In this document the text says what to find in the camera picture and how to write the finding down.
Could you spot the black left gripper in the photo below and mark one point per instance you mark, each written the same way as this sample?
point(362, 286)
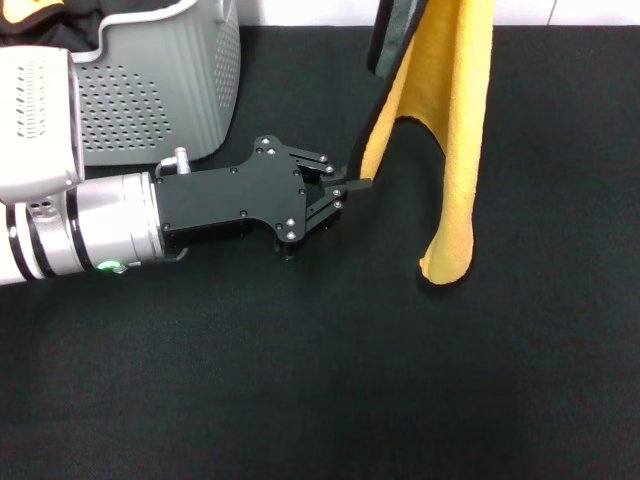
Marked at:
point(235, 200)

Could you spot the yellow towel with black edge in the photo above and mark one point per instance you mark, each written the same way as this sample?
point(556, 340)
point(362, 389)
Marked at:
point(465, 125)
point(30, 10)

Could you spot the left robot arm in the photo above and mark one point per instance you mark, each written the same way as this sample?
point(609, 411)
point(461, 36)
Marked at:
point(100, 225)

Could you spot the grey perforated storage basket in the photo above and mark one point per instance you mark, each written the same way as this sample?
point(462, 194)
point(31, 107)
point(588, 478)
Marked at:
point(150, 75)

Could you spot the silver plug connector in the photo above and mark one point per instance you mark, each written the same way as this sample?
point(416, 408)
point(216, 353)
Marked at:
point(177, 161)

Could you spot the wrist camera with white housing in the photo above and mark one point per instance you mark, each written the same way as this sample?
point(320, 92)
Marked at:
point(40, 125)

